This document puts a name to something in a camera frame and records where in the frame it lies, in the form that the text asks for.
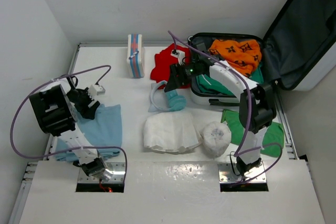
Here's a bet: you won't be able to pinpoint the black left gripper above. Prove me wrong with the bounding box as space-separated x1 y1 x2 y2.
67 88 100 120

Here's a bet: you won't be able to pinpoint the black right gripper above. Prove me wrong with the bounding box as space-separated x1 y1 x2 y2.
165 61 200 92

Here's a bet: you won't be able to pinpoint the teal headphones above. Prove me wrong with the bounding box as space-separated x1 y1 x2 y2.
148 80 186 112

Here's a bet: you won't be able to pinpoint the light blue shirt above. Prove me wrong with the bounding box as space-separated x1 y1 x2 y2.
55 104 122 162

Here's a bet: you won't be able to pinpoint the red cloth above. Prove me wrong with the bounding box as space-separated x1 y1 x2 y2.
150 44 191 89

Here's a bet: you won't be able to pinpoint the green Guess t-shirt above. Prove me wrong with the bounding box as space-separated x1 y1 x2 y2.
196 67 264 96

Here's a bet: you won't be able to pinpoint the striped white wipes box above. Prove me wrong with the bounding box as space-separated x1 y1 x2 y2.
126 34 144 79

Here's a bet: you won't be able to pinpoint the white pleated skirt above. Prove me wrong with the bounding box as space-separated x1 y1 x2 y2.
143 111 201 154

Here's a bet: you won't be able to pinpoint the white tissue roll pack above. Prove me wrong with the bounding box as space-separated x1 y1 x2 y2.
201 122 232 157

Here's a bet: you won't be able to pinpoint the orange patterned cloth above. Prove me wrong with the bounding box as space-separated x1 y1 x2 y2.
208 39 262 78

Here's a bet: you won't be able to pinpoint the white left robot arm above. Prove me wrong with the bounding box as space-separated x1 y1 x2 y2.
29 77 111 180

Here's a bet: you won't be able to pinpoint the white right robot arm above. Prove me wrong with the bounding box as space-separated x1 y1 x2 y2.
164 47 276 176

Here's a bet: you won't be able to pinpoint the green towel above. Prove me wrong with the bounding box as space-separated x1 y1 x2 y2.
221 109 284 158

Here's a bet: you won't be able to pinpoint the open grey suitcase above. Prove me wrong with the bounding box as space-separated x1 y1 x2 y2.
188 0 335 91

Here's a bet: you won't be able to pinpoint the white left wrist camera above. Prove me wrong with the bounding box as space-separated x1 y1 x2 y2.
88 84 106 97

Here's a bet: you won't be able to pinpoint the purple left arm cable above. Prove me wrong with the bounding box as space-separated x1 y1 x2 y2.
9 65 128 183

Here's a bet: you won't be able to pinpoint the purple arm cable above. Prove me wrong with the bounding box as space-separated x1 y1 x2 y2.
9 65 128 183
167 30 284 186

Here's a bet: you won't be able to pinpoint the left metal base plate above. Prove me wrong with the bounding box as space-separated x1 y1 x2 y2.
77 162 125 184

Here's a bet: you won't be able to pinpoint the metal base plate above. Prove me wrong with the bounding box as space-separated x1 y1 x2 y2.
218 162 267 184
77 162 125 184

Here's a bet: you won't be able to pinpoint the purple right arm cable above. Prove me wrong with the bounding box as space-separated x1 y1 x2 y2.
167 30 284 186

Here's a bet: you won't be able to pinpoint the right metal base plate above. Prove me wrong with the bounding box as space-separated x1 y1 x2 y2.
218 162 267 184

